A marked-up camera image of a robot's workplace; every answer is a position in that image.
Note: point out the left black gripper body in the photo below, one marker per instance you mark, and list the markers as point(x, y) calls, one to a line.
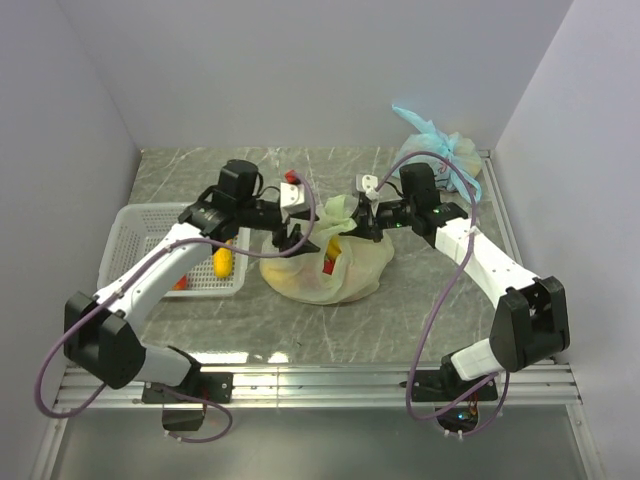
point(262, 215)

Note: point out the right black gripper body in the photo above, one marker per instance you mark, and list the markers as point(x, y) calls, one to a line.
point(393, 215)

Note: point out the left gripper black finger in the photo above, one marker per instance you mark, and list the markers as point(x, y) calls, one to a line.
point(290, 241)
point(305, 214)

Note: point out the light green plastic bag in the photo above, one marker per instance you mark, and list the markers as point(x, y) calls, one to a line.
point(344, 269)

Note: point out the yellow fake banana bunch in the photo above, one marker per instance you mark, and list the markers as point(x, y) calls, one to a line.
point(333, 249)

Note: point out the pink fake dragon fruit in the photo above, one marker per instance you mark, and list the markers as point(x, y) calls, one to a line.
point(329, 264)

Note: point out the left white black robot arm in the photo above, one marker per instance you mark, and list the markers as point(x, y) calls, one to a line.
point(101, 330)

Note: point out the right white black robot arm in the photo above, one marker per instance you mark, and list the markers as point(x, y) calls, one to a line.
point(531, 319)

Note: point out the yellow fake lemon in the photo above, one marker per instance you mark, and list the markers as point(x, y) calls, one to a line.
point(222, 263)

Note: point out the tied blue plastic bag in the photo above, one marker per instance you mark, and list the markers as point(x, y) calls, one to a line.
point(456, 149)

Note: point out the red fake apple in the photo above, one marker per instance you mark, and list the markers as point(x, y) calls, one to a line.
point(181, 284)

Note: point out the white plastic basket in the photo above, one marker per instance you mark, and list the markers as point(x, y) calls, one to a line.
point(138, 228)

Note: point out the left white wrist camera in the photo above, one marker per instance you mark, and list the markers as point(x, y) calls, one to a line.
point(293, 198)

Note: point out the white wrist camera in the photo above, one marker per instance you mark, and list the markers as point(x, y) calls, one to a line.
point(293, 198)
point(366, 184)

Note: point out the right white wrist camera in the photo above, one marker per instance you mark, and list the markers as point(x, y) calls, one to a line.
point(366, 184)

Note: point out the aluminium mounting rail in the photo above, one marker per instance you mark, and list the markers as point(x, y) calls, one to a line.
point(325, 386)

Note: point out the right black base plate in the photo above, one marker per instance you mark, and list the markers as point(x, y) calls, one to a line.
point(425, 390)

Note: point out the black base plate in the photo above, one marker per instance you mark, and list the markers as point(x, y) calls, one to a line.
point(425, 390)
point(203, 386)

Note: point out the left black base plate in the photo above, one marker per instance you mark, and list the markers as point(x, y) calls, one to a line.
point(203, 386)

